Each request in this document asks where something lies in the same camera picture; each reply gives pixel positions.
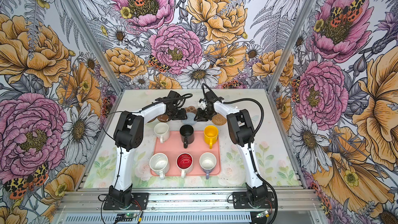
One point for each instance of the white mug back left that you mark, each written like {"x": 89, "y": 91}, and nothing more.
{"x": 162, "y": 132}

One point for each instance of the white mug front left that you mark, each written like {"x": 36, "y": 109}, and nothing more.
{"x": 160, "y": 165}

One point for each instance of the yellow mug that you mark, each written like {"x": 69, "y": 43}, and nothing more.
{"x": 211, "y": 135}

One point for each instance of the aluminium front rail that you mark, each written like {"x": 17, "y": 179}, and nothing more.
{"x": 172, "y": 200}

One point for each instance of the white lavender mug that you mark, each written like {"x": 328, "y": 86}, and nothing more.
{"x": 208, "y": 162}

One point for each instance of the pink silicone tray mat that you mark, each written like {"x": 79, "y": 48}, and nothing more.
{"x": 173, "y": 147}

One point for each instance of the brown paw shaped coaster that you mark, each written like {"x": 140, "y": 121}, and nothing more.
{"x": 191, "y": 109}

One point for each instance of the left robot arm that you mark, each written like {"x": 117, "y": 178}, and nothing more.
{"x": 129, "y": 134}

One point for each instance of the woven rattan round coaster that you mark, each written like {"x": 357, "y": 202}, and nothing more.
{"x": 218, "y": 120}

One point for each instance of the black mug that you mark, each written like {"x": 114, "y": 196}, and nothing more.
{"x": 187, "y": 135}

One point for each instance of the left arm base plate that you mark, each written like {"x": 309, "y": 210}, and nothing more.
{"x": 136, "y": 200}

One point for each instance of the circuit board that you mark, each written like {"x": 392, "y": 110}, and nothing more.
{"x": 127, "y": 217}
{"x": 263, "y": 214}

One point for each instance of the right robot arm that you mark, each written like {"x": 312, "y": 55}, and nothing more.
{"x": 242, "y": 134}

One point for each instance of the red inside mug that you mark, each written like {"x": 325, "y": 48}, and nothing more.
{"x": 185, "y": 163}

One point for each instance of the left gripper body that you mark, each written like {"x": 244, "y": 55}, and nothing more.
{"x": 176, "y": 114}

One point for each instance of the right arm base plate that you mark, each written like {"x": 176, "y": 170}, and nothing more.
{"x": 241, "y": 201}

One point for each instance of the right circuit board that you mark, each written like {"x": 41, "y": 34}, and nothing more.
{"x": 263, "y": 214}

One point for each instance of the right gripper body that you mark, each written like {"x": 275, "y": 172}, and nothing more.
{"x": 206, "y": 113}

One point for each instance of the dark brown round coaster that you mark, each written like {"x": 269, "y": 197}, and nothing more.
{"x": 163, "y": 118}

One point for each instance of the left circuit board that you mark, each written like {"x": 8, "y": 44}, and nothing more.
{"x": 127, "y": 217}

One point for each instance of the grey round felt coaster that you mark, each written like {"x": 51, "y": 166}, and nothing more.
{"x": 190, "y": 119}

